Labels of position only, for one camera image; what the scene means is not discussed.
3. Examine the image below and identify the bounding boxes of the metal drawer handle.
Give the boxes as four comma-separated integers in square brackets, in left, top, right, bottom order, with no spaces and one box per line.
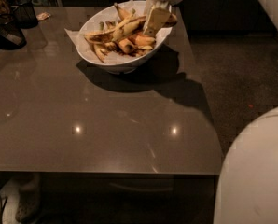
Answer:
[109,182,174,193]

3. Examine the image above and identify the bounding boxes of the upper curved banana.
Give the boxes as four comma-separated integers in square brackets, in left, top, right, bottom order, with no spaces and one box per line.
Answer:
[114,3,135,20]

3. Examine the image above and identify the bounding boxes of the white bowl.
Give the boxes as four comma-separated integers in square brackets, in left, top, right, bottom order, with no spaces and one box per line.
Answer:
[77,0,174,76]

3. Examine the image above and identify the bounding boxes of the beige clog shoe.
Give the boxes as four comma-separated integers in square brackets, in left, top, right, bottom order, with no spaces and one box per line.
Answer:
[15,173,41,223]

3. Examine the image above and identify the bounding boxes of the black mesh pen cup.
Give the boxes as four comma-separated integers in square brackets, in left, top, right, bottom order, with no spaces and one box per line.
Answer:
[10,0,38,29]

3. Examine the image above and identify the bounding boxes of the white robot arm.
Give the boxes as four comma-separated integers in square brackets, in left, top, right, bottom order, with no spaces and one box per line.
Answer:
[144,0,278,224]

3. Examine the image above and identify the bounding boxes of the small snack packet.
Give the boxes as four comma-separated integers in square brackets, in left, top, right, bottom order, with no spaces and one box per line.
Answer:
[36,12,50,21]

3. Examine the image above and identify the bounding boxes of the orange fruit piece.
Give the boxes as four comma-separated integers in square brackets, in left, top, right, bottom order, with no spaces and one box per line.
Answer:
[129,34,156,46]

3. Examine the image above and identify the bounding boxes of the left lower banana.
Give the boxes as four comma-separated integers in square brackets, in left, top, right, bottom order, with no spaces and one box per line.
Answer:
[93,44,108,63]

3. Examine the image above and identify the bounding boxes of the white paper liner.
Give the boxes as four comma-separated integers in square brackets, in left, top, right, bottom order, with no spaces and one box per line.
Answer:
[63,0,174,65]

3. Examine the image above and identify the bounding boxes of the black mesh tray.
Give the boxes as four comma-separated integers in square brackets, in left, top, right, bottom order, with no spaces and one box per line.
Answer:
[0,14,26,50]

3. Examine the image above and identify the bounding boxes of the small front banana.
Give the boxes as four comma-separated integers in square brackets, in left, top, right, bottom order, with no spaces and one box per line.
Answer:
[118,38,136,54]

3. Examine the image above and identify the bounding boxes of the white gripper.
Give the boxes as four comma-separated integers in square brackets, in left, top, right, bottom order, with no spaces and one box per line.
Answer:
[143,0,183,36]

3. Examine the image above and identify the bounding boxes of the dark lower cabinets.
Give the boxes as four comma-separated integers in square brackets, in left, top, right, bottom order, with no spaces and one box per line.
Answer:
[61,0,275,33]

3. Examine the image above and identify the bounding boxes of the long spotted banana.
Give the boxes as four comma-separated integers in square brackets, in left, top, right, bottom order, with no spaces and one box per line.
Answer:
[112,13,178,42]

